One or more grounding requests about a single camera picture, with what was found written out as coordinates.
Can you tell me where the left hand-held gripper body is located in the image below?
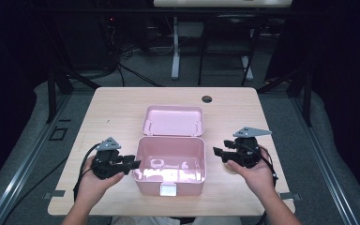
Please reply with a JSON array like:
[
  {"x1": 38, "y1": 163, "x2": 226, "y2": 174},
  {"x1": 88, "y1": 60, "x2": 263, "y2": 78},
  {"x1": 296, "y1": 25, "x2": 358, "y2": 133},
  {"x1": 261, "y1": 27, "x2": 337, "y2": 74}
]
[{"x1": 90, "y1": 136, "x2": 129, "y2": 181}]

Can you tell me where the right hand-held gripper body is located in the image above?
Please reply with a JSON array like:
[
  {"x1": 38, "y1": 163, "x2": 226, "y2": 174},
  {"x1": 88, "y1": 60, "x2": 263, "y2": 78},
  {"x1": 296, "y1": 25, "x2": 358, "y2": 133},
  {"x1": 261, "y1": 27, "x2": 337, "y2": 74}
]
[{"x1": 230, "y1": 126, "x2": 273, "y2": 170}]

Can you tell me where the pink storage box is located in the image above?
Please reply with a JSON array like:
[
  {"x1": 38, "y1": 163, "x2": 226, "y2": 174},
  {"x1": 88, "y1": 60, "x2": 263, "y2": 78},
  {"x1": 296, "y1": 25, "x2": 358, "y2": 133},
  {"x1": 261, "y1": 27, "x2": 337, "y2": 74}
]
[{"x1": 132, "y1": 105, "x2": 207, "y2": 198}]

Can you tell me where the person's left hand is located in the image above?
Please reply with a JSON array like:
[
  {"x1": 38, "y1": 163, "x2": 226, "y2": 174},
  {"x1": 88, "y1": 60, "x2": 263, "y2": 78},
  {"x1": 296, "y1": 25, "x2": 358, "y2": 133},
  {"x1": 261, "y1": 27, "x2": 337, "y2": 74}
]
[{"x1": 74, "y1": 155, "x2": 126, "y2": 205}]

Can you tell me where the person's right hand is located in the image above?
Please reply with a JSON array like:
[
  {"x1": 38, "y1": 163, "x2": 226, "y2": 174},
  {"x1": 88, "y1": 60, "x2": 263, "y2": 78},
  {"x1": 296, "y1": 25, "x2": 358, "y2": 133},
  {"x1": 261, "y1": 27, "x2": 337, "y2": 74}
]
[{"x1": 225, "y1": 144, "x2": 278, "y2": 197}]

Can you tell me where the black metal stand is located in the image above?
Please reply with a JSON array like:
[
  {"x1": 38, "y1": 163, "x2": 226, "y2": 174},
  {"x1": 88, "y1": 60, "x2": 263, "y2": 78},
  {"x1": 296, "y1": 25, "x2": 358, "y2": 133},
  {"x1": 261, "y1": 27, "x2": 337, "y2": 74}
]
[
  {"x1": 45, "y1": 65, "x2": 101, "y2": 125},
  {"x1": 257, "y1": 65, "x2": 314, "y2": 128}
]

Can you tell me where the white desk with legs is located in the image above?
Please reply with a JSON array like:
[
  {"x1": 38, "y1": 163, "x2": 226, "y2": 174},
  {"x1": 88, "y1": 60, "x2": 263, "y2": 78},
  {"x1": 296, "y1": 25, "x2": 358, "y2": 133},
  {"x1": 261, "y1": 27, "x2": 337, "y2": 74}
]
[{"x1": 153, "y1": 0, "x2": 293, "y2": 82}]

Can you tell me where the black chair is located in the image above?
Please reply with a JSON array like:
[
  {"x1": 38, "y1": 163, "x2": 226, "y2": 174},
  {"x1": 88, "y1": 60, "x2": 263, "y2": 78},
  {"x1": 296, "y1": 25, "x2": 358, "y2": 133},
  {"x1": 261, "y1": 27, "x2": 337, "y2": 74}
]
[{"x1": 197, "y1": 13, "x2": 265, "y2": 87}]

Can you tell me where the dark computer cabinet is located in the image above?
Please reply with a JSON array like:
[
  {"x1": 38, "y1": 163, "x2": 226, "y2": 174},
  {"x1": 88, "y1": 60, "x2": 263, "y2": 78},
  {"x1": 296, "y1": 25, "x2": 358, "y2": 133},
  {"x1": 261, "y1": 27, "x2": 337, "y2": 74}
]
[{"x1": 54, "y1": 10, "x2": 115, "y2": 72}]

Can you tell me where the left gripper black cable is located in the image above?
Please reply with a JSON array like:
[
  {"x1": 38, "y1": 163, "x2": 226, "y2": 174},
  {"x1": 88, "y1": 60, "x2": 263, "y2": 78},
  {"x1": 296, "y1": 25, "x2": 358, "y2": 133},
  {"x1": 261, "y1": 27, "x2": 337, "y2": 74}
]
[{"x1": 72, "y1": 142, "x2": 103, "y2": 202}]

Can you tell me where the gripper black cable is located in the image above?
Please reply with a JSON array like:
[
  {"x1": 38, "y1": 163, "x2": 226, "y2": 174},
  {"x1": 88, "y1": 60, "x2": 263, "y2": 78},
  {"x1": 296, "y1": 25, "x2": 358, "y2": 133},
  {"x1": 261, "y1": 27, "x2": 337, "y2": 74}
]
[
  {"x1": 246, "y1": 145, "x2": 279, "y2": 189},
  {"x1": 72, "y1": 142, "x2": 103, "y2": 202}
]

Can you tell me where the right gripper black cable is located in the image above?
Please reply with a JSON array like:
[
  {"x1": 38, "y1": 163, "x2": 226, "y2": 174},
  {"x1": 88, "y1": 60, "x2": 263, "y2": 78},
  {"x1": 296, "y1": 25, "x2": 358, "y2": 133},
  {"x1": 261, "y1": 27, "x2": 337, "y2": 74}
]
[{"x1": 246, "y1": 145, "x2": 279, "y2": 189}]

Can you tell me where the black floor cable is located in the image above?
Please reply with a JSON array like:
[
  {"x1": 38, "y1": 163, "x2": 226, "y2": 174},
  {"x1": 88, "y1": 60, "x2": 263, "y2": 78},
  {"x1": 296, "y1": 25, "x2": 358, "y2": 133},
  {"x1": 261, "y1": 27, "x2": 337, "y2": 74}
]
[{"x1": 1, "y1": 155, "x2": 69, "y2": 225}]

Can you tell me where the aluminium floor rail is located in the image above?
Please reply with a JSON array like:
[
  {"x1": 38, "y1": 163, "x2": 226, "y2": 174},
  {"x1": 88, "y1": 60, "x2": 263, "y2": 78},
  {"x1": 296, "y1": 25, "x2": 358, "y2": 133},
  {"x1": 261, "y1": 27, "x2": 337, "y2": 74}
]
[
  {"x1": 0, "y1": 93, "x2": 73, "y2": 225},
  {"x1": 292, "y1": 93, "x2": 359, "y2": 225}
]

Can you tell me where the bundle of floor cables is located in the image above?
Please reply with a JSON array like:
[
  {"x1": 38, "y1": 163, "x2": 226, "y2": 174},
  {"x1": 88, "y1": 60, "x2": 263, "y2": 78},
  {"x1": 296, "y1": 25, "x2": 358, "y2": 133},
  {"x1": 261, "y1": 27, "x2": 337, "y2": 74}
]
[{"x1": 104, "y1": 17, "x2": 165, "y2": 88}]

